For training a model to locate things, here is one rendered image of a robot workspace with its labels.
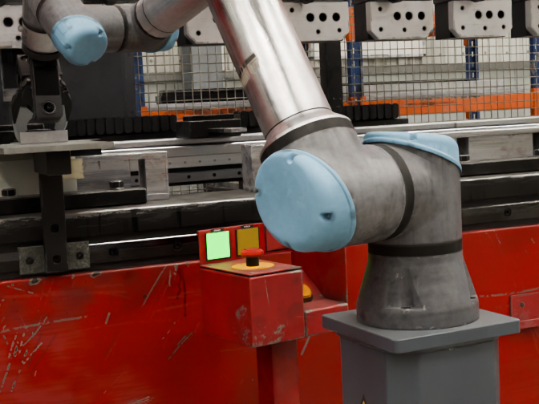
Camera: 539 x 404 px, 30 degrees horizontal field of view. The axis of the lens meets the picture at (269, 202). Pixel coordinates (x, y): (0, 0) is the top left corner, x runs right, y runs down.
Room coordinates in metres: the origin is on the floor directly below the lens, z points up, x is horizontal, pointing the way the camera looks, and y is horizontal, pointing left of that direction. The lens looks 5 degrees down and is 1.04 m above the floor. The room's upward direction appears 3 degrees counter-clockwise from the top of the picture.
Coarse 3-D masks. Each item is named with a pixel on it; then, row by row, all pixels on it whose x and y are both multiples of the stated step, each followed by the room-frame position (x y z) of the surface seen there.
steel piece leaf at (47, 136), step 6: (24, 132) 1.79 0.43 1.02; (30, 132) 1.80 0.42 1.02; (36, 132) 1.80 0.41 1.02; (42, 132) 1.80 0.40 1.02; (48, 132) 1.81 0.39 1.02; (54, 132) 1.81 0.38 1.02; (60, 132) 1.82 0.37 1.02; (66, 132) 1.82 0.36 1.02; (24, 138) 1.79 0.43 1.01; (30, 138) 1.79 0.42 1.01; (36, 138) 1.80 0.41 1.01; (42, 138) 1.80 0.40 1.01; (48, 138) 1.81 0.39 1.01; (54, 138) 1.81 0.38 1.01; (60, 138) 1.82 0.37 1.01; (66, 138) 1.82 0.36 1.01
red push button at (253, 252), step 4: (248, 248) 1.67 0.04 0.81; (252, 248) 1.67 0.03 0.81; (256, 248) 1.67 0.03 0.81; (260, 248) 1.67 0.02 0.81; (244, 252) 1.66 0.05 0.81; (248, 252) 1.65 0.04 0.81; (252, 252) 1.65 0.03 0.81; (256, 252) 1.65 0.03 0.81; (260, 252) 1.66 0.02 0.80; (244, 256) 1.66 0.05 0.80; (248, 256) 1.65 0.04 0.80; (252, 256) 1.65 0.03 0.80; (256, 256) 1.65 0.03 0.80; (260, 256) 1.66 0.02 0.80; (248, 260) 1.66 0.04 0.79; (252, 260) 1.66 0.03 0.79; (256, 260) 1.66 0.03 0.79; (248, 264) 1.66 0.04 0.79; (252, 264) 1.66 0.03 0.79; (256, 264) 1.66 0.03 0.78
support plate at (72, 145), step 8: (8, 144) 1.85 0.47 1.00; (16, 144) 1.81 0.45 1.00; (24, 144) 1.79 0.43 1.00; (32, 144) 1.76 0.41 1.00; (40, 144) 1.73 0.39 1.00; (48, 144) 1.70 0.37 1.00; (56, 144) 1.68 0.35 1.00; (64, 144) 1.65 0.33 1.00; (72, 144) 1.65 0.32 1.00; (80, 144) 1.66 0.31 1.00; (88, 144) 1.66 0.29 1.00; (96, 144) 1.67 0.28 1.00; (104, 144) 1.67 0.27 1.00; (112, 144) 1.68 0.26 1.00; (0, 152) 1.65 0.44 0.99; (8, 152) 1.61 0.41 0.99; (16, 152) 1.62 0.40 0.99; (24, 152) 1.62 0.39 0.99; (32, 152) 1.63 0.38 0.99
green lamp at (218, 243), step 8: (216, 232) 1.73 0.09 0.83; (224, 232) 1.74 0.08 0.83; (208, 240) 1.72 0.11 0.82; (216, 240) 1.73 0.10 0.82; (224, 240) 1.74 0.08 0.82; (208, 248) 1.72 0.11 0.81; (216, 248) 1.73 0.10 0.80; (224, 248) 1.74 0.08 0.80; (208, 256) 1.72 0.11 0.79; (216, 256) 1.73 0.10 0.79; (224, 256) 1.74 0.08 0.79
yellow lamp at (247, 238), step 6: (246, 228) 1.76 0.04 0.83; (252, 228) 1.77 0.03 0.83; (240, 234) 1.76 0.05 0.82; (246, 234) 1.76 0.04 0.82; (252, 234) 1.77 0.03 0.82; (240, 240) 1.76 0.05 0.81; (246, 240) 1.76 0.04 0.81; (252, 240) 1.77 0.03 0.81; (258, 240) 1.78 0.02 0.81; (240, 246) 1.76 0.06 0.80; (246, 246) 1.76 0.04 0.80; (252, 246) 1.77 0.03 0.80; (258, 246) 1.78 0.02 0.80; (240, 252) 1.76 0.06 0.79
